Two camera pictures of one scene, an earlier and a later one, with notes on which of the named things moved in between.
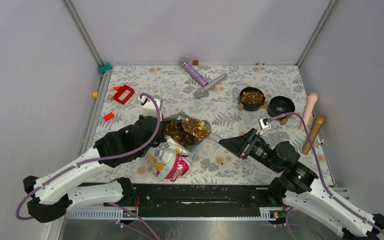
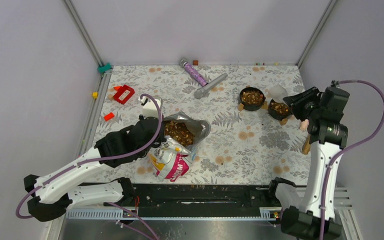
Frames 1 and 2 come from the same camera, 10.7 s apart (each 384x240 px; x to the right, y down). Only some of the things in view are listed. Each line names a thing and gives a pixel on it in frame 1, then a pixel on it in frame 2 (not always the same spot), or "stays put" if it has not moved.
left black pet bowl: (252, 98) stays put
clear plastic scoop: (200, 129) -> (277, 92)
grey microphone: (199, 92) stays put
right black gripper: (239, 144) -> (296, 101)
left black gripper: (162, 138) stays put
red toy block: (121, 91) stays put
